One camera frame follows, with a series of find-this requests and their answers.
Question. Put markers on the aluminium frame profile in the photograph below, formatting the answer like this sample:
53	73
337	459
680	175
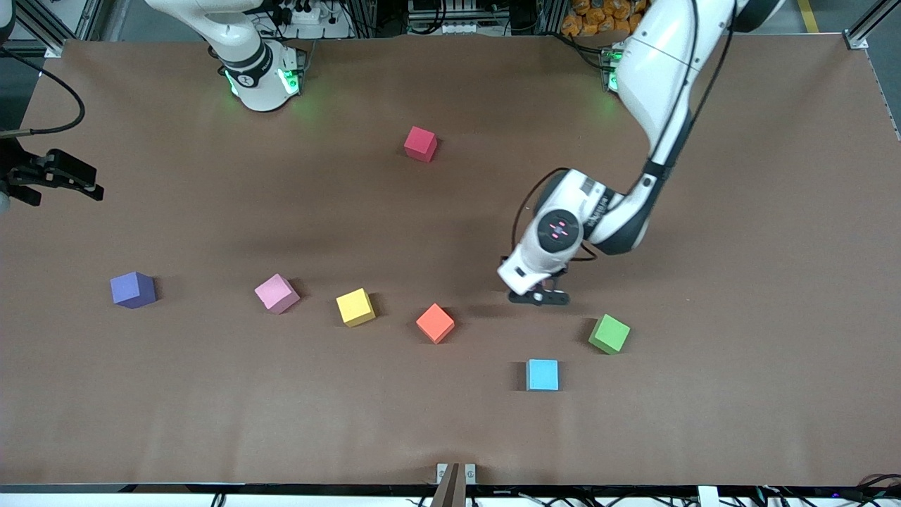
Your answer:
857	41
55	49

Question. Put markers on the brown camera stand pole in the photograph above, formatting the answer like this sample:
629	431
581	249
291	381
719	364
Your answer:
450	493

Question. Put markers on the white power strip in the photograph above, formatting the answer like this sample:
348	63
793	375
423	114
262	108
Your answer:
450	28
320	17

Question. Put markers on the light blue foam cube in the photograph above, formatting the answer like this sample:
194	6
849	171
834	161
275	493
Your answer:
543	374

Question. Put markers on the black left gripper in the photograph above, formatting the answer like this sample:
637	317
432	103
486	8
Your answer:
561	271

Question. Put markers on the pink foam cube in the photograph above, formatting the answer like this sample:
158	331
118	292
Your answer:
276	292

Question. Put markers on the orange foam cube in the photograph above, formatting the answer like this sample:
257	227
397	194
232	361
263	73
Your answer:
435	322

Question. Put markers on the green foam cube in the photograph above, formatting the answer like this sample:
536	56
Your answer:
609	333

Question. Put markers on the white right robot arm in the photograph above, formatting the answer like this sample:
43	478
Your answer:
260	91

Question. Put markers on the red foam cube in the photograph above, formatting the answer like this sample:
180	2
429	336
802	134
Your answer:
420	143

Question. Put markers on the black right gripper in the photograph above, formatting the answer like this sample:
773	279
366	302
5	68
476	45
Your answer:
15	171

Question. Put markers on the purple foam cube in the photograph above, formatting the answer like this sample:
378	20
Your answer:
132	289

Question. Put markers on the small metal bracket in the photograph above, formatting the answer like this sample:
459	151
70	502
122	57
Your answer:
441	473

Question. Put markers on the orange yellow objects pile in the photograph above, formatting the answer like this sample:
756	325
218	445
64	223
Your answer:
591	17

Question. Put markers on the yellow foam cube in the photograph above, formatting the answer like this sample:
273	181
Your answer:
355	307

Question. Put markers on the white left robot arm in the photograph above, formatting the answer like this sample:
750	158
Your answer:
662	70

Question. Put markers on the brown table cover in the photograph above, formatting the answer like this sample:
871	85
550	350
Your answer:
211	422

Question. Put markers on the small white box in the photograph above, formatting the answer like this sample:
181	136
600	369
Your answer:
707	498

